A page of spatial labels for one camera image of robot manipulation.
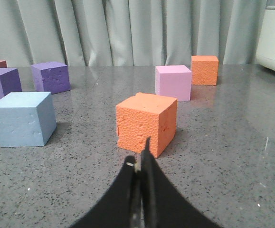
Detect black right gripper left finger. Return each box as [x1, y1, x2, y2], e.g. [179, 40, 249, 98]
[70, 156, 135, 228]

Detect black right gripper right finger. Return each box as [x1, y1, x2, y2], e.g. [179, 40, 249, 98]
[141, 138, 219, 228]

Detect light blue foam cube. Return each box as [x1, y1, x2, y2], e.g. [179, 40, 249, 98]
[0, 92, 57, 147]

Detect orange foam cube near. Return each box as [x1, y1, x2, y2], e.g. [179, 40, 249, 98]
[116, 93, 178, 158]

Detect orange foam cube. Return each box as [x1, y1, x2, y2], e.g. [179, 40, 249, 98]
[116, 93, 178, 158]
[191, 55, 219, 86]

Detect pink foam cube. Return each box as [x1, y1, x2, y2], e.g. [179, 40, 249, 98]
[155, 65, 192, 101]

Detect orange foam cube far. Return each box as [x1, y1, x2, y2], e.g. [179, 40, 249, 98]
[191, 55, 219, 86]

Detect purple foam cube dented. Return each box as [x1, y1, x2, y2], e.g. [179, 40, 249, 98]
[31, 61, 71, 94]

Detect grey curtain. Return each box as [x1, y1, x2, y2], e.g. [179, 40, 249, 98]
[0, 0, 266, 67]

